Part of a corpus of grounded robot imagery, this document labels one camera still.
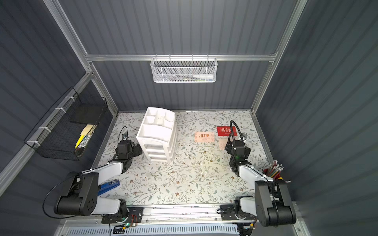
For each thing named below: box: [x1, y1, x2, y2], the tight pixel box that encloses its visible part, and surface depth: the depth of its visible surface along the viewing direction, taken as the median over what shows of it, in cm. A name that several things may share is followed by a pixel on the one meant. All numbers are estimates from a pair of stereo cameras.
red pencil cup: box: [261, 159, 284, 180], surface depth 73 cm
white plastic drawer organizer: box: [136, 107, 178, 163], surface depth 84 cm
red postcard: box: [216, 126, 238, 137], surface depth 110 cm
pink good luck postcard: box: [218, 138, 228, 151], surface depth 104 cm
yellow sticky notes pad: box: [78, 124, 95, 141], surface depth 76 cm
